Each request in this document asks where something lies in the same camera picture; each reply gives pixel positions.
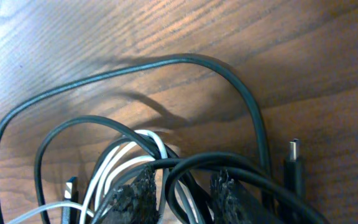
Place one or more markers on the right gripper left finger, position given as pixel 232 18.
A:
pixel 132 203

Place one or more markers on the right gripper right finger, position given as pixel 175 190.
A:
pixel 232 203

